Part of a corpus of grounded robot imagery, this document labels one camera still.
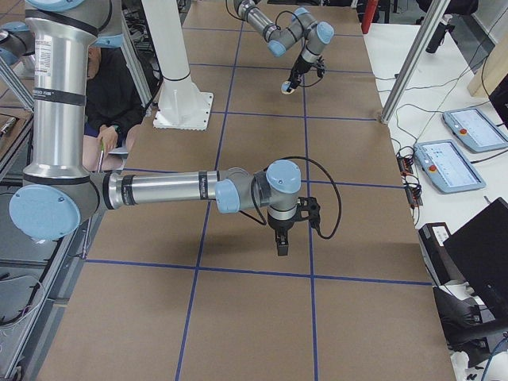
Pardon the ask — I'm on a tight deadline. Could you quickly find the upper teach pendant tablet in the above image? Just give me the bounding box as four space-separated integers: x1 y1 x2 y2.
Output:
442 108 507 153

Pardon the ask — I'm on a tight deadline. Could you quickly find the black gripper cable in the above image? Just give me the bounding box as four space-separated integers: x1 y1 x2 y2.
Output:
239 156 343 241

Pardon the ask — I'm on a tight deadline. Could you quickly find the teach pendant tablet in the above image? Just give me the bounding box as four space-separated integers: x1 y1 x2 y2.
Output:
414 140 486 194
442 108 507 153

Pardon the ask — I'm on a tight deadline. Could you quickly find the aluminium frame post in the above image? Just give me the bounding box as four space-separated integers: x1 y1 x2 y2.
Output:
379 0 450 125

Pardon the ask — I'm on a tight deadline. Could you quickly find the seated person in black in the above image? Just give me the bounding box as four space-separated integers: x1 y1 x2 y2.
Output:
83 46 144 171

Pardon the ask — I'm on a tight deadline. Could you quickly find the blue call bell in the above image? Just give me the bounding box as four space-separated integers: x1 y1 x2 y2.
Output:
281 81 294 94

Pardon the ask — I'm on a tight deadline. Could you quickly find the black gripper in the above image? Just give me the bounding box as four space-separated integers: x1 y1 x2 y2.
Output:
267 215 294 256
287 56 313 92

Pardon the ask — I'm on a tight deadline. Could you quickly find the black box with label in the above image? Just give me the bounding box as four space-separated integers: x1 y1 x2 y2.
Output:
418 222 463 285

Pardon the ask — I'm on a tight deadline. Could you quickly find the lower teach pendant tablet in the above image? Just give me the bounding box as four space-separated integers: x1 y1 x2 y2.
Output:
414 140 486 194

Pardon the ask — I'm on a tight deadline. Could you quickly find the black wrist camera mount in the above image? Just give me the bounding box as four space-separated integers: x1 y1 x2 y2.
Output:
294 197 321 231

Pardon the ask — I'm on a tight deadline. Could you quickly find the black laptop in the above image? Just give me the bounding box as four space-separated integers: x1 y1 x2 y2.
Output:
444 197 507 318

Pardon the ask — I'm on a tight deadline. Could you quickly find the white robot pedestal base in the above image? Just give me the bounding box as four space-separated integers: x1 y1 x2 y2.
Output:
142 0 214 131

